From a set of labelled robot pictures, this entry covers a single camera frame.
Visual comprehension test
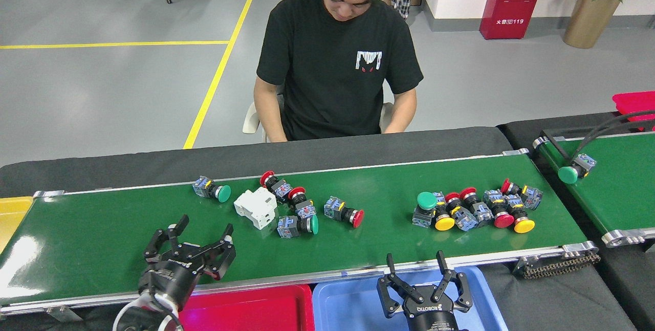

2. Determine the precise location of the black guide frame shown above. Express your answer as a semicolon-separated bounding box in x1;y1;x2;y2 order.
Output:
540;110;655;165

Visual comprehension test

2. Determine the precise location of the small black table cloth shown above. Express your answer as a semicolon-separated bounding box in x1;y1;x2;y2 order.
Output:
496;111;655;331

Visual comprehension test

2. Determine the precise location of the red plastic tray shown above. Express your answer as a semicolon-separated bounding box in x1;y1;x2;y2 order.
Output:
174;284;316;331

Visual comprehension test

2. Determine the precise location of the red push button switch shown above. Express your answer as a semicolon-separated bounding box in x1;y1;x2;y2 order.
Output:
259;170;293;204
500;178;544;211
324;196;365;229
483;190;515;229
288;186;317;220
459;187;495;228
444;192;479;232

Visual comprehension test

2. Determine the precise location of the red plastic bin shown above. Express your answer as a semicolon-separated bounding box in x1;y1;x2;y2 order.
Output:
612;91;655;131

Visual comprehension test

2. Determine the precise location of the short green conveyor belt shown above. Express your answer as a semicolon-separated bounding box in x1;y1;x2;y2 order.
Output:
532;130;655;248

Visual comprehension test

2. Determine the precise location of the blue plastic tray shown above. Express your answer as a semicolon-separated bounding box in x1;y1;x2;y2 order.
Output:
312;266;510;331

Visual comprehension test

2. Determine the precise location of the white circuit breaker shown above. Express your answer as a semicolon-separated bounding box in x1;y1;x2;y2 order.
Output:
233;187;279;230

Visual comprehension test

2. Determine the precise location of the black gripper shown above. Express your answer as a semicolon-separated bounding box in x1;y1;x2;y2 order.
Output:
377;250;474;331
138;214;237;311

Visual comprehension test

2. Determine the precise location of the red fire extinguisher box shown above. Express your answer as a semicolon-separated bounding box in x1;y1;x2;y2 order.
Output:
479;0;550;40

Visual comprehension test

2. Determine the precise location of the potted plant in gold pot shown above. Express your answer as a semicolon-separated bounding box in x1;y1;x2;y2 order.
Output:
557;0;655;49

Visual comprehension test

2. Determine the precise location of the black drive chain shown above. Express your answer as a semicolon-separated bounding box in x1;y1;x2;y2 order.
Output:
513;251;602;279

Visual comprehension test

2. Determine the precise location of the yellow plastic bin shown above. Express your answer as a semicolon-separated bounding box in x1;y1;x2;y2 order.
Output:
0;196;34;252

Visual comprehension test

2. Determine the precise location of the long green conveyor belt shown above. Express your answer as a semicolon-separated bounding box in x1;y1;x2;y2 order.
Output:
0;151;599;319

